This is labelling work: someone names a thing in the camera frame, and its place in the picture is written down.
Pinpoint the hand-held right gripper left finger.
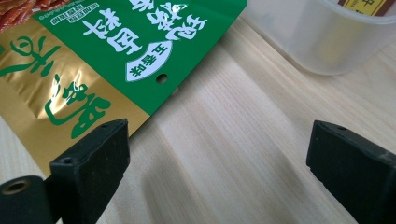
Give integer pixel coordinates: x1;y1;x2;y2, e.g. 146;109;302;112
49;118;132;224

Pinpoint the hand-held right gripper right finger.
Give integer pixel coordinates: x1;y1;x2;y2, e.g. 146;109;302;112
305;119;396;224

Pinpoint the green and gold snack packet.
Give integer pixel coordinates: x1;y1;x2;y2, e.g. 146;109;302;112
0;0;248;177

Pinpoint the clear plastic container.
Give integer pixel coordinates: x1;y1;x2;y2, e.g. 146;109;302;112
242;0;396;77

